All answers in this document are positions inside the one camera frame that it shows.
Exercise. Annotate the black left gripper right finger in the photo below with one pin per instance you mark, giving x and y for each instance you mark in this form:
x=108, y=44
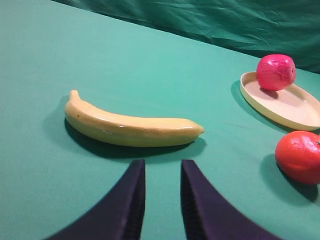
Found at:
x=207, y=215

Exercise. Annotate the yellow plastic plate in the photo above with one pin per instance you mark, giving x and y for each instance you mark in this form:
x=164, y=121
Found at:
x=292, y=107

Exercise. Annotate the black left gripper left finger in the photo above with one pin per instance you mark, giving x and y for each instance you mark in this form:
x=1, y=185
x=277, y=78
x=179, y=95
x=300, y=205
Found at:
x=118, y=215

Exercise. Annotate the orange tangerine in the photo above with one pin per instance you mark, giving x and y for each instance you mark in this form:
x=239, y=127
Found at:
x=298, y=155

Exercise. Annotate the green backdrop cloth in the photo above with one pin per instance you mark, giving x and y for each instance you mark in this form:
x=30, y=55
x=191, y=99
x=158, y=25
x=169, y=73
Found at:
x=252, y=27

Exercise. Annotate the red apple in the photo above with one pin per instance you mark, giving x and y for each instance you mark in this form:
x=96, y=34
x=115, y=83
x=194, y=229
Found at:
x=276, y=72

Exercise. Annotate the yellow banana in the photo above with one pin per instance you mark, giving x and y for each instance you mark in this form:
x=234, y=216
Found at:
x=130, y=131

